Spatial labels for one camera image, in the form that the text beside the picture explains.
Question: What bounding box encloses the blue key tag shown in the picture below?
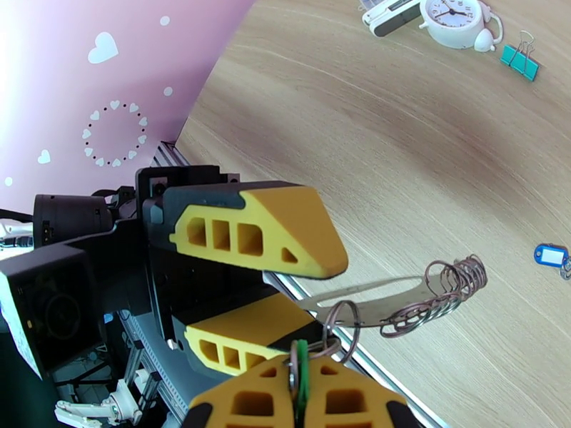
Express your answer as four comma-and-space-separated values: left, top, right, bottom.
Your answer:
533, 242, 570, 268

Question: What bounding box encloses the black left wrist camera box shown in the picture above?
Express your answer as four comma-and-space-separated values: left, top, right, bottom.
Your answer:
0, 247, 107, 382

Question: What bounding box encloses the white alarm clock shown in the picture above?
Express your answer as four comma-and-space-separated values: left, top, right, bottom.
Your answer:
418, 0, 504, 54

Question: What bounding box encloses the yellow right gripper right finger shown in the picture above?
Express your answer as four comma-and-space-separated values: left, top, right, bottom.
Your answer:
303, 354, 424, 428

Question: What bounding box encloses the teal binder clip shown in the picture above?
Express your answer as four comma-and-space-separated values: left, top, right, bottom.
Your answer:
499, 29, 541, 82

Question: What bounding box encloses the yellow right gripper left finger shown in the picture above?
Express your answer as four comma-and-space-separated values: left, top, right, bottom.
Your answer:
180, 354, 296, 428

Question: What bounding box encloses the clear bag with chain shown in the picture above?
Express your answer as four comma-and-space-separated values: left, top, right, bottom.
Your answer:
379, 254, 488, 339

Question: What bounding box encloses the white grey plastic device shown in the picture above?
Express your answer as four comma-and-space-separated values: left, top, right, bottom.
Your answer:
362, 0, 423, 39

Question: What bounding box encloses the green key tag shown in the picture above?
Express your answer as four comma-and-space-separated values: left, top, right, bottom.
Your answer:
290, 340, 312, 428

